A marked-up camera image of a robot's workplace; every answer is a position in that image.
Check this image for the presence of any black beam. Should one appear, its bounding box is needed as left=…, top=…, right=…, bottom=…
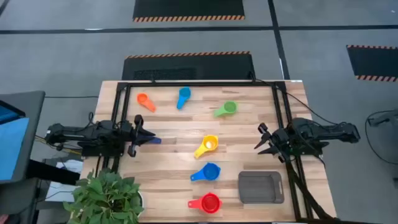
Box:
left=26, top=159, right=81, bottom=187

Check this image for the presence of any grey cart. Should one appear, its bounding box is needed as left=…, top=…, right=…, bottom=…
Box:
left=0, top=90, right=47, bottom=185

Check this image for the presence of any yellow measuring cup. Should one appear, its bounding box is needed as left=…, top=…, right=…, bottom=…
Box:
left=193, top=134, right=220, bottom=159

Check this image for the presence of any grey chair base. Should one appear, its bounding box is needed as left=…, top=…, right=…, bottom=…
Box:
left=366, top=108, right=398, bottom=128

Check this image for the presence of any light blue measuring cup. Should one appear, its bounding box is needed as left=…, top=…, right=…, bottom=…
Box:
left=176, top=86, right=192, bottom=111

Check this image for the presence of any red measuring cup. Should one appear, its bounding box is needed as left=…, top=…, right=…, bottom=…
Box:
left=187, top=192, right=223, bottom=215

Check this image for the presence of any black metal table frame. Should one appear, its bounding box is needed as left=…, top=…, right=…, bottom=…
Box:
left=110, top=80, right=338, bottom=224

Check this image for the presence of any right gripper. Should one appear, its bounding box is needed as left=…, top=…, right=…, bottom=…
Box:
left=254, top=123, right=293, bottom=163

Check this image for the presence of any long black cable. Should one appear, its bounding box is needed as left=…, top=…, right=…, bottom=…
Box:
left=248, top=71, right=341, bottom=127

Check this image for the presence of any yellow cable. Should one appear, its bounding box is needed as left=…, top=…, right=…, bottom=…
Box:
left=34, top=135, right=82, bottom=156

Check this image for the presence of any green potted plant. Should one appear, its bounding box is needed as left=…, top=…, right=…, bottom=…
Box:
left=63, top=167, right=146, bottom=224

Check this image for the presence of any orange measuring cup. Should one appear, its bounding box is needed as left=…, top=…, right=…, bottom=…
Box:
left=136, top=92, right=157, bottom=113

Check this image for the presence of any white paper sheet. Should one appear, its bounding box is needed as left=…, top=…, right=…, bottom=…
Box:
left=45, top=181, right=80, bottom=203
left=55, top=159, right=84, bottom=174

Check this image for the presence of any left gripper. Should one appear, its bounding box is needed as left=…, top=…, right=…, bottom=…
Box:
left=119, top=114, right=156, bottom=158

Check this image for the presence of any light blue panel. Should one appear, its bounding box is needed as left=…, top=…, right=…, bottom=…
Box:
left=0, top=117, right=30, bottom=181

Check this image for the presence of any grey plastic basket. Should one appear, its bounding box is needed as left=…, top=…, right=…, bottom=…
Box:
left=238, top=170, right=285, bottom=205

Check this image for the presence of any green measuring cup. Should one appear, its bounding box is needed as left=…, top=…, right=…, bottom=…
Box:
left=213, top=100, right=239, bottom=118

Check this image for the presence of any black hazard-striped floor mat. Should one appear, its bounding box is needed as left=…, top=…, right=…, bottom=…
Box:
left=345, top=44, right=398, bottom=83
left=132, top=0, right=246, bottom=23
left=121, top=50, right=257, bottom=81

